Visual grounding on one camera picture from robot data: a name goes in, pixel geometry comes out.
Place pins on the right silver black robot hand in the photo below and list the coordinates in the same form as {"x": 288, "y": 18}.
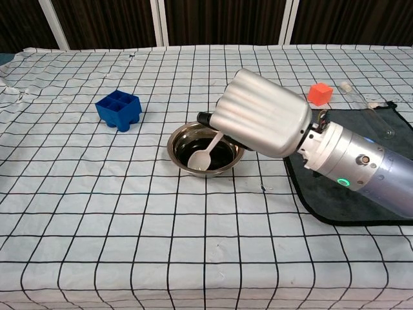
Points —
{"x": 261, "y": 113}

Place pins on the blue four-cell ice tray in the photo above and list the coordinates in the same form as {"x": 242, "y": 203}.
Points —
{"x": 124, "y": 116}

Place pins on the white partition post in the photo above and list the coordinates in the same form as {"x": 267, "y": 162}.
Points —
{"x": 288, "y": 22}
{"x": 56, "y": 26}
{"x": 159, "y": 22}

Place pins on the dark grey mat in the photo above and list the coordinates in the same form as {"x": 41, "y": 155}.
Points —
{"x": 322, "y": 200}

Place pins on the orange cube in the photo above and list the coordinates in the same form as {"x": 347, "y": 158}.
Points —
{"x": 319, "y": 95}

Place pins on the steel bowl with dark liquid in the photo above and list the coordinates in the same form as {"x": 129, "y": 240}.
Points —
{"x": 182, "y": 148}

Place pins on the white plastic spoon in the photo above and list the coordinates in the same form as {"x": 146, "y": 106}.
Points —
{"x": 200, "y": 159}

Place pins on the glass test tube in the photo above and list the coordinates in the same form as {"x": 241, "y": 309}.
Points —
{"x": 374, "y": 117}

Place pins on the white black checked tablecloth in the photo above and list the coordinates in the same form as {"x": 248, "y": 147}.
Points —
{"x": 96, "y": 193}

